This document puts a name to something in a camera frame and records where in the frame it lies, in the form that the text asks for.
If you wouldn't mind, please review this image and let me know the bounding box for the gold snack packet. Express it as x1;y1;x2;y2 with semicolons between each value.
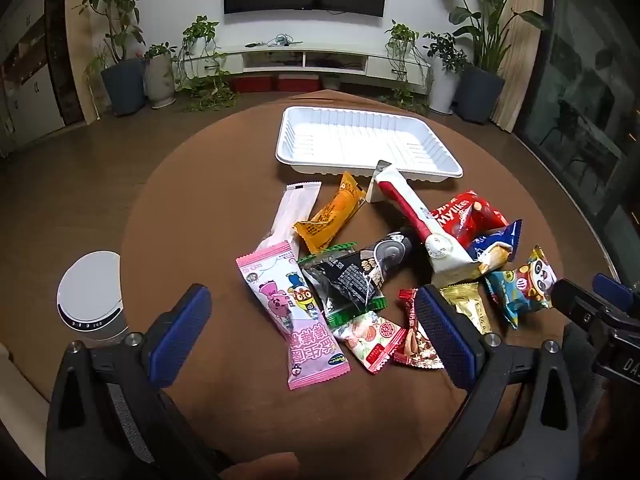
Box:
439;281;493;336

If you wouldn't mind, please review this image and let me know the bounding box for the trailing pothos plant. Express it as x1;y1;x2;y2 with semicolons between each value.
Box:
175;15;238;111

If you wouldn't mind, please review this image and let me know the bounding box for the white round air purifier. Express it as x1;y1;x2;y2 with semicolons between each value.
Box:
56;251;132;346

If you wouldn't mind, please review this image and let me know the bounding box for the blue-grey square plant pot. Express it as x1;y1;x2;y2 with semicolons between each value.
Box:
101;57;148;117

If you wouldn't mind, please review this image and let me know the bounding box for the cable bundle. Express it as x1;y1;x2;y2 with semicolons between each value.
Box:
245;34;303;50

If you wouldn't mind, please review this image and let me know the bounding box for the trailing vine plant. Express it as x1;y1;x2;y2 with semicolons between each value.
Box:
385;20;431;111

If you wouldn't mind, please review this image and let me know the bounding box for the orange snack packet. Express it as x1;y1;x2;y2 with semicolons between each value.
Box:
292;171;367;254

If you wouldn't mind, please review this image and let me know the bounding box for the white TV cabinet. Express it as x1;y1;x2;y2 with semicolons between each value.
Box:
180;42;431;96

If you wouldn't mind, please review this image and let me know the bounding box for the tall leafy tree plant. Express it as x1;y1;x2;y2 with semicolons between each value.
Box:
75;0;148;66

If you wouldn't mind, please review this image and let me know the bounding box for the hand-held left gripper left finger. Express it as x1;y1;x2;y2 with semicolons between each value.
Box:
45;284;221;480

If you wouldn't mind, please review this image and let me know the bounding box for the pink cartoon snack packet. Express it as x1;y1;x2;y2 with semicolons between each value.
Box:
236;241;351;392

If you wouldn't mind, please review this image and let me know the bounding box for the blue snack packet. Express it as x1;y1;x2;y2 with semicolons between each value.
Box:
470;219;523;267

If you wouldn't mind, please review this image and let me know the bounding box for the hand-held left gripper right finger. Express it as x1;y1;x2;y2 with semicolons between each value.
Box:
414;284;586;480

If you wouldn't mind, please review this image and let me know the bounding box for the pale pink long packet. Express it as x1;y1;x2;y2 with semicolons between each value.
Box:
255;181;322;256

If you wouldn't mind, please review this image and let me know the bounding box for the white and dark wall cabinet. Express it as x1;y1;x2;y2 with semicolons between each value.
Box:
0;0;86;156

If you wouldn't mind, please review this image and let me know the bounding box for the black glossy snack packet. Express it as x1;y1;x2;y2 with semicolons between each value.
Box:
372;227;416;281

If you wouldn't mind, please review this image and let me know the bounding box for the person's left hand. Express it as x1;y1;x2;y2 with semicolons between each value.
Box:
235;452;301;480

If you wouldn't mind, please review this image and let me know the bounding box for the peach print snack packet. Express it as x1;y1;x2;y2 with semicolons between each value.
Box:
332;310;407;375

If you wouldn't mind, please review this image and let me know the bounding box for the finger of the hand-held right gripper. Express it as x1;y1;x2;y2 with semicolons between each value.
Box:
551;278;613;333
591;272;640;311

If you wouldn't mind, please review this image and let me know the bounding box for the dark grey plant pot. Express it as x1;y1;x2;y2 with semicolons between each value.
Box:
452;64;506;125

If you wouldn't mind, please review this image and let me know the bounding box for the red storage box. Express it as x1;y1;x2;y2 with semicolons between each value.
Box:
231;76;273;93
277;74;321;92

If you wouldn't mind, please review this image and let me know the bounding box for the beige upholstered seat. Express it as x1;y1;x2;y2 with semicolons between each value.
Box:
0;345;56;466

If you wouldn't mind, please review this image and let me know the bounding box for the glass sliding door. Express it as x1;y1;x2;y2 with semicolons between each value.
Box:
515;0;640;281

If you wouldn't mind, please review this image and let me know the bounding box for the red chocolate ball packet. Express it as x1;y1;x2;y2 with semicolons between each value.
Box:
431;190;510;243

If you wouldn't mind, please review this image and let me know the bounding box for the white plastic tray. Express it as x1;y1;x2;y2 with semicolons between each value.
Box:
275;106;463;181

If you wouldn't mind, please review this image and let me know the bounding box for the black green-edged snack packet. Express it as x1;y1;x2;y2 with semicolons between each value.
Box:
298;241;388;328

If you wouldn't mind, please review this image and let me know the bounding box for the tall white plant pot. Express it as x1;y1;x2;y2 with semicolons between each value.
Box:
429;67;458;115

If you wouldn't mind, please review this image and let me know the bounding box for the red nut snack packet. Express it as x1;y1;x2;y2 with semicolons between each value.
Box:
392;287;446;371

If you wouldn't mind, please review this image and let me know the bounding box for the bushy green plant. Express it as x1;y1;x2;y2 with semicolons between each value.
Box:
422;30;468;76

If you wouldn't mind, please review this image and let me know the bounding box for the small green plant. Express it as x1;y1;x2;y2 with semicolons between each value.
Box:
145;42;178;61

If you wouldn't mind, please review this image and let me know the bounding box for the white patterned plant pot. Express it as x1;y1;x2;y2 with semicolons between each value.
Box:
144;52;177;108

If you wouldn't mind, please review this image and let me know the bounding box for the large broad-leaf plant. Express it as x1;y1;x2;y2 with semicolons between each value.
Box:
425;0;551;73

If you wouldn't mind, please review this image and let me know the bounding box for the white red-striped snack packet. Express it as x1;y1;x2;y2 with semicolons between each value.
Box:
366;159;488;288

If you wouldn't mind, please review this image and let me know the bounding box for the panda print snack packet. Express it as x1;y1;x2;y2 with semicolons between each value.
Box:
482;245;558;330

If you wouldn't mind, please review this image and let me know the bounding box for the beige curtain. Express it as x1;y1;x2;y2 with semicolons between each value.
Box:
492;0;546;133

